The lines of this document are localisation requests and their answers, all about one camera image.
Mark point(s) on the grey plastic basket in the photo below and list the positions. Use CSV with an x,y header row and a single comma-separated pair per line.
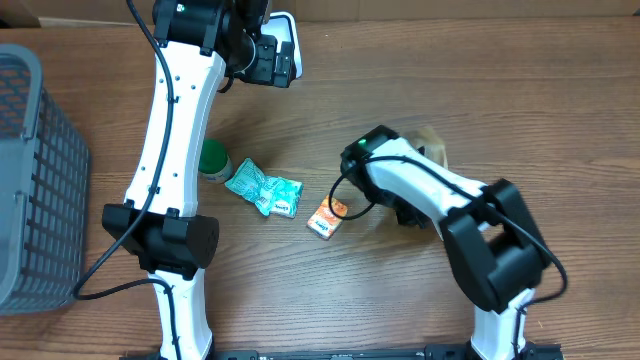
x,y
45,166

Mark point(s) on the green lid jar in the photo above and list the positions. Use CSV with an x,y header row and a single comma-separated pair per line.
x,y
215,164

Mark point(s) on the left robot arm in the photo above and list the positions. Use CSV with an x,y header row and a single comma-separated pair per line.
x,y
200,48

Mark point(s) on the teal Kleenex tissue pack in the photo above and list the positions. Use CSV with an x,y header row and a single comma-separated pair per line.
x,y
270,194

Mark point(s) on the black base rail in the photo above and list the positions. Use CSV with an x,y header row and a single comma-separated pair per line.
x,y
325,354

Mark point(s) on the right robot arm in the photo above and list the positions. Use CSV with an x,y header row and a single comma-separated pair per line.
x,y
495,250

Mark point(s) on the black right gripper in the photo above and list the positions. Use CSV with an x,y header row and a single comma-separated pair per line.
x,y
412,217

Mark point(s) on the orange small box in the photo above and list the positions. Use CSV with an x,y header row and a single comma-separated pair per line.
x,y
327,218

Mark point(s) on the beige plastic pouch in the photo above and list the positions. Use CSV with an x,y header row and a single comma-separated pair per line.
x,y
429,144

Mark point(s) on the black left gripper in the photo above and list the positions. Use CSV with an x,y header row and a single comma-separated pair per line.
x,y
268,72

